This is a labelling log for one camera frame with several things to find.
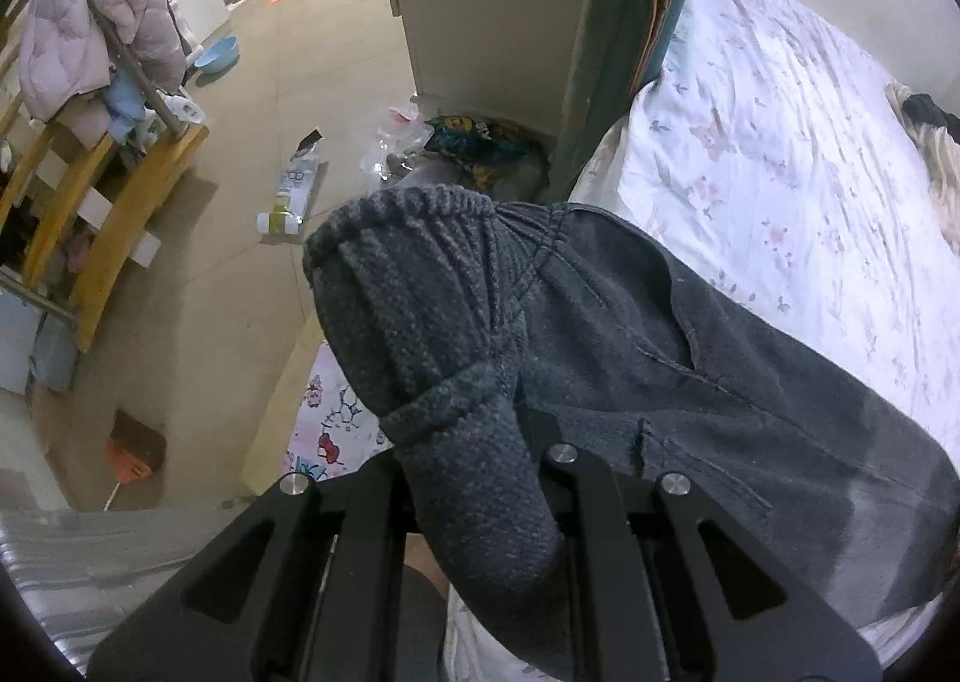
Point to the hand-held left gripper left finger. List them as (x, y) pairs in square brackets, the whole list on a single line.
[(366, 506)]

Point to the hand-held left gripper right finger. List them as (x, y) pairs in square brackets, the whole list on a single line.
[(581, 494)]

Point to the dark grey pants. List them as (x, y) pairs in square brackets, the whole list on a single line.
[(600, 329)]

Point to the cartoon printed blanket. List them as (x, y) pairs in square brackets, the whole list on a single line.
[(334, 427)]

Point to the wooden bed board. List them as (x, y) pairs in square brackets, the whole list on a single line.
[(281, 404)]

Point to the red dustpan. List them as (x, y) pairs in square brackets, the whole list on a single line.
[(135, 453)]

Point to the grey striped cloth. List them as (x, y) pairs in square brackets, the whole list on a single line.
[(97, 562)]

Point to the clear plastic bag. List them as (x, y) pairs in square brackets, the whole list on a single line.
[(390, 142)]

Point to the colourful printed bag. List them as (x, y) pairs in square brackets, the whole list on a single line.
[(480, 142)]

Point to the bed with floral white sheet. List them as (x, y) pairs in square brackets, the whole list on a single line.
[(787, 165)]

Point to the wooden ladder rack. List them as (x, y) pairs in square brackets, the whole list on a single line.
[(142, 187)]

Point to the teal bed headboard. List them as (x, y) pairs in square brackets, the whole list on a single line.
[(611, 52)]

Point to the light blue cloth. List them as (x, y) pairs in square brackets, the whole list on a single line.
[(127, 105)]

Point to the blue plastic basin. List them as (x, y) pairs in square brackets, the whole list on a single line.
[(216, 57)]

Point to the cream fluffy blanket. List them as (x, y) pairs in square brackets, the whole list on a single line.
[(941, 172)]

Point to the black cloth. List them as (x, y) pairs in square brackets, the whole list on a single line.
[(930, 112)]

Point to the pink puffer jacket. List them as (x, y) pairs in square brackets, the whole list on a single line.
[(67, 45)]

